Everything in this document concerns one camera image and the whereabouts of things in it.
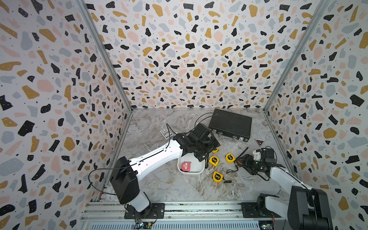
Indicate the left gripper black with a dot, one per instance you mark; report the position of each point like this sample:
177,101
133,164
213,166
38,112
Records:
212,146

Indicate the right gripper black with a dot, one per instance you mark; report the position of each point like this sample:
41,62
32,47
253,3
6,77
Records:
247,166

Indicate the yellow 3m tape measure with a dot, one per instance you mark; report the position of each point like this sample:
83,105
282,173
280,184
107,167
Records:
230,158
214,161

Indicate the white plastic storage box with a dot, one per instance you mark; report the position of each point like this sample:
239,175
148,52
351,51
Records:
197,167

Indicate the orange black tape measure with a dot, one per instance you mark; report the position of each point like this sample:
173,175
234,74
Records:
239,162

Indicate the pink tape measure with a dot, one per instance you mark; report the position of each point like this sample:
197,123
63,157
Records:
185,167

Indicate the yellow 2m tape measure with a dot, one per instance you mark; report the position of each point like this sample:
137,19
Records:
218,178

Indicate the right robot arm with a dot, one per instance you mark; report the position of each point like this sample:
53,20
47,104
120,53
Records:
306,209

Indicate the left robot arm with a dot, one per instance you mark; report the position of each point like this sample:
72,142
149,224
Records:
126,174

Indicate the playing card deck box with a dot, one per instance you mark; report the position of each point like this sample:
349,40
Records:
166,133

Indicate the small red triangular card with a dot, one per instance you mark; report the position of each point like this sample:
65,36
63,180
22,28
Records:
259,142

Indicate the black ribbed carrying case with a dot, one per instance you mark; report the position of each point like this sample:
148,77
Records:
231,125

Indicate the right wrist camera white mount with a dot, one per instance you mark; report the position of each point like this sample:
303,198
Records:
257,155

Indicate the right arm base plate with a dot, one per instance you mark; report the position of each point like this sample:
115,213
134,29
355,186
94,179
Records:
251,210

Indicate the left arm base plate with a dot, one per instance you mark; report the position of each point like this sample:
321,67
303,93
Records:
152,211

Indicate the aluminium front rail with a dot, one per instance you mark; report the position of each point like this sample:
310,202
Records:
206,215

